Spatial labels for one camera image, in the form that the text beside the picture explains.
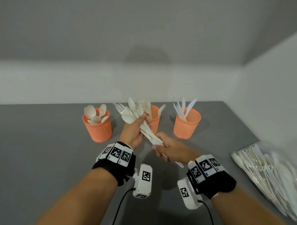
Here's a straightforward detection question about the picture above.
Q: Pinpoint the bundle of white plastic cutlery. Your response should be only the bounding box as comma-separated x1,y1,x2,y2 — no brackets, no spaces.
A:
113,97,164,146

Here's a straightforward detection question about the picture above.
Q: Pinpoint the person's left hand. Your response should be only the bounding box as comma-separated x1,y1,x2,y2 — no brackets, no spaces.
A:
119,115,152,151

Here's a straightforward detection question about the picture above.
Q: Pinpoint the person's right forearm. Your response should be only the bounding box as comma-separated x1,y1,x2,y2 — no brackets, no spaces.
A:
211,185,288,225

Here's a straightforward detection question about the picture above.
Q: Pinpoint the clear bag of white cutlery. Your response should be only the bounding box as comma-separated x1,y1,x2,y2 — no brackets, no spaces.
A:
231,142,297,222

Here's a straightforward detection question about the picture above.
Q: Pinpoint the black wristband with marker blocks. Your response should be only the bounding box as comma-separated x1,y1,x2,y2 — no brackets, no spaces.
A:
187,155,237,200
92,141,137,187

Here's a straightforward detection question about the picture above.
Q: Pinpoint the person's right hand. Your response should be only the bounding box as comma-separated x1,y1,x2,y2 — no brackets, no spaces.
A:
152,132,201,164

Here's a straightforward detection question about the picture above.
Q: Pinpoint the orange mesh cup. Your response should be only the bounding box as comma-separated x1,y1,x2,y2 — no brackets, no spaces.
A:
83,114,112,143
173,107,201,140
144,105,161,135

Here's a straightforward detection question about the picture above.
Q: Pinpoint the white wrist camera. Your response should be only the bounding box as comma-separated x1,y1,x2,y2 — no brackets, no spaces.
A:
177,177,204,210
132,164,153,199

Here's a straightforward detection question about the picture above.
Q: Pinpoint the black camera cable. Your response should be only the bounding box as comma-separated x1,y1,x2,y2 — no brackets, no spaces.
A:
197,199,214,225
112,188,136,225

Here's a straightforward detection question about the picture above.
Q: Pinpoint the person's left forearm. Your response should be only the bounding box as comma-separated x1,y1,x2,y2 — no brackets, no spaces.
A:
35,167,119,225

